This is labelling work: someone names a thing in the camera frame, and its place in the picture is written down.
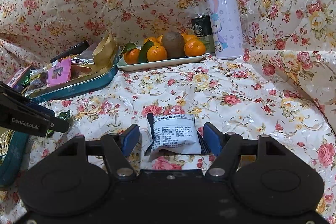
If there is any mandarin orange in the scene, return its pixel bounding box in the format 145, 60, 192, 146
184, 39, 206, 57
123, 48, 140, 65
146, 45, 168, 62

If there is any front left mandarin orange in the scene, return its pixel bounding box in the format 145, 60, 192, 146
123, 48, 140, 65

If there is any teal tin filled with snacks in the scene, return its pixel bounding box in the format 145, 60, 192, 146
25, 46, 121, 103

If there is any front middle mandarin orange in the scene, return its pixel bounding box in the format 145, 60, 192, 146
146, 45, 168, 62

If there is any front right mandarin orange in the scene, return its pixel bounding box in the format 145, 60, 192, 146
184, 39, 206, 57

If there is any pale green fruit plate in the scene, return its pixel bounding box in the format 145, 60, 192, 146
116, 54, 206, 72

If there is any white printed snack packet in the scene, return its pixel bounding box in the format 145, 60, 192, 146
145, 113, 211, 160

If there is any floral sofa cover cloth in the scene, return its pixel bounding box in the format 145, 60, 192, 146
1, 0, 335, 223

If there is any pink snack packet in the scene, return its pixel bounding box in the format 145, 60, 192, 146
47, 57, 71, 87

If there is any red and white snack box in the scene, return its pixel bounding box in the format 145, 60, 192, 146
5, 65, 35, 93

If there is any starbucks coffee can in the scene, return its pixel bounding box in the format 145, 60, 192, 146
191, 13, 215, 53

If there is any beige paper wrapped snack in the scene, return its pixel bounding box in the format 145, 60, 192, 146
92, 33, 116, 67

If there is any small dark green candy packet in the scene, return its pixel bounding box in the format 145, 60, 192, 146
46, 110, 70, 137

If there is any purple rabbit thermos bottle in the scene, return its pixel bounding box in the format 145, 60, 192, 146
206, 0, 244, 60

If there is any empty gold tin tray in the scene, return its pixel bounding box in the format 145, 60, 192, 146
0, 127, 29, 189

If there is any brown kiwi fruit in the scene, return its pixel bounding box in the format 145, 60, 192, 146
162, 32, 185, 59

